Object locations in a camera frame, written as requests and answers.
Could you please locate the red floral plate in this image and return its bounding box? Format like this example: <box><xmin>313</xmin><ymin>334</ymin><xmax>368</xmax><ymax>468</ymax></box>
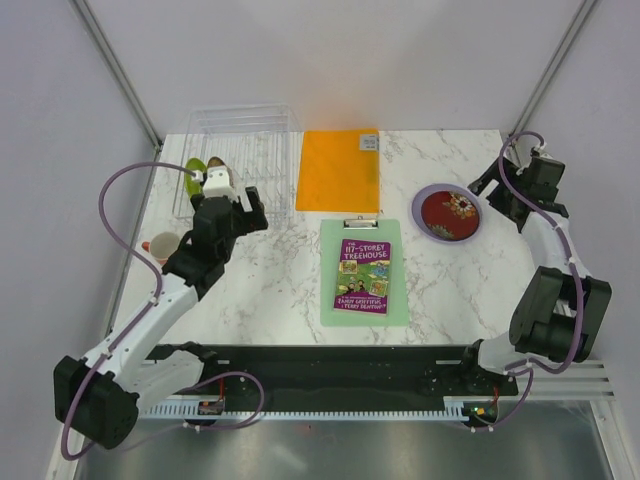
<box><xmin>419</xmin><ymin>190</ymin><xmax>480</xmax><ymax>242</ymax></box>

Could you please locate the lilac plastic plate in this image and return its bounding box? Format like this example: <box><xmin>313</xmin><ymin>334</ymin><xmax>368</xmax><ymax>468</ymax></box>
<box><xmin>411</xmin><ymin>183</ymin><xmax>483</xmax><ymax>244</ymax></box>

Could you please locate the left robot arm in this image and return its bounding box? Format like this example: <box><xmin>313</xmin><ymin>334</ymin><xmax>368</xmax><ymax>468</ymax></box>
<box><xmin>54</xmin><ymin>186</ymin><xmax>268</xmax><ymax>449</ymax></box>

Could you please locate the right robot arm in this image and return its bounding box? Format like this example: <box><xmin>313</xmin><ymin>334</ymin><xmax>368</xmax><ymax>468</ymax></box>
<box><xmin>457</xmin><ymin>153</ymin><xmax>612</xmax><ymax>394</ymax></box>

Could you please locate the green plate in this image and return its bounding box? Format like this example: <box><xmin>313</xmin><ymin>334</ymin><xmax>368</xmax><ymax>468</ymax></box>
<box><xmin>184</xmin><ymin>157</ymin><xmax>207</xmax><ymax>198</ymax></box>

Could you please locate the brown patterned plate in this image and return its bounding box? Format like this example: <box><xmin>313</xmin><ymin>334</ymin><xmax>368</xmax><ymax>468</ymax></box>
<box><xmin>207</xmin><ymin>156</ymin><xmax>235</xmax><ymax>187</ymax></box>

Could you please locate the orange and white mug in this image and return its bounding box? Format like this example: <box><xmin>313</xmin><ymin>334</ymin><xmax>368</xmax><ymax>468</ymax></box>
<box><xmin>141</xmin><ymin>232</ymin><xmax>181</xmax><ymax>265</ymax></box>

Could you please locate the orange folder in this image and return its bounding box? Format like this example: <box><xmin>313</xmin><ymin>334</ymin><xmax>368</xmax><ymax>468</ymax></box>
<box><xmin>296</xmin><ymin>129</ymin><xmax>380</xmax><ymax>214</ymax></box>

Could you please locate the mint green clipboard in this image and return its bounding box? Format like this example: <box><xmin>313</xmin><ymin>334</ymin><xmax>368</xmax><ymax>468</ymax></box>
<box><xmin>320</xmin><ymin>218</ymin><xmax>409</xmax><ymax>327</ymax></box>

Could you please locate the purple treehouse book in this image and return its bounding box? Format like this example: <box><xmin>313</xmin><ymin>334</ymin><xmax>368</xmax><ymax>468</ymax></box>
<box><xmin>333</xmin><ymin>239</ymin><xmax>392</xmax><ymax>315</ymax></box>

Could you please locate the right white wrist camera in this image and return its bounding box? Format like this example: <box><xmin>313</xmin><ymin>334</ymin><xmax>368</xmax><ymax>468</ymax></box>
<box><xmin>530</xmin><ymin>143</ymin><xmax>552</xmax><ymax>159</ymax></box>

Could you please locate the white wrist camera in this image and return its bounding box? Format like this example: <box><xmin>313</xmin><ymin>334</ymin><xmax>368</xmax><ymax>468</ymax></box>
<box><xmin>192</xmin><ymin>166</ymin><xmax>238</xmax><ymax>201</ymax></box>
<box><xmin>530</xmin><ymin>143</ymin><xmax>552</xmax><ymax>159</ymax></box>

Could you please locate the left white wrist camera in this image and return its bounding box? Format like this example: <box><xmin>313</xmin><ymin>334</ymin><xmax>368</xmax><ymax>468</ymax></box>
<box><xmin>192</xmin><ymin>166</ymin><xmax>238</xmax><ymax>201</ymax></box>

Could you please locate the white wire dish rack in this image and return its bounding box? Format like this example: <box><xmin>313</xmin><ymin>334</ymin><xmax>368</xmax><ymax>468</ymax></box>
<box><xmin>181</xmin><ymin>104</ymin><xmax>296</xmax><ymax>228</ymax></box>

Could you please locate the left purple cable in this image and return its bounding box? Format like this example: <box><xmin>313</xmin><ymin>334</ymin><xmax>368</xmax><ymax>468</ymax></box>
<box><xmin>59</xmin><ymin>162</ymin><xmax>206</xmax><ymax>460</ymax></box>

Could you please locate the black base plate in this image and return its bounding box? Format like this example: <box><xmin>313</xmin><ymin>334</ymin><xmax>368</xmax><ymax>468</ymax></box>
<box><xmin>183</xmin><ymin>342</ymin><xmax>518</xmax><ymax>411</ymax></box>

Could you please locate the white slotted cable duct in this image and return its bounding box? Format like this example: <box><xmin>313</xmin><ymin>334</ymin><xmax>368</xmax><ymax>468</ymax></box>
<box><xmin>139</xmin><ymin>396</ymin><xmax>493</xmax><ymax>421</ymax></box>

